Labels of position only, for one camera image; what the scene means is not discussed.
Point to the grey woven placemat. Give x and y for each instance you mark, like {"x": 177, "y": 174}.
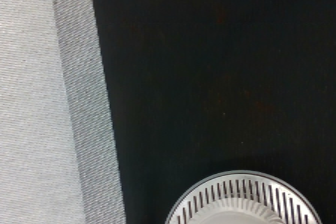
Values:
{"x": 59, "y": 166}

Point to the grey coffee machine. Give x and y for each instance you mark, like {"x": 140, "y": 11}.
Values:
{"x": 242, "y": 197}

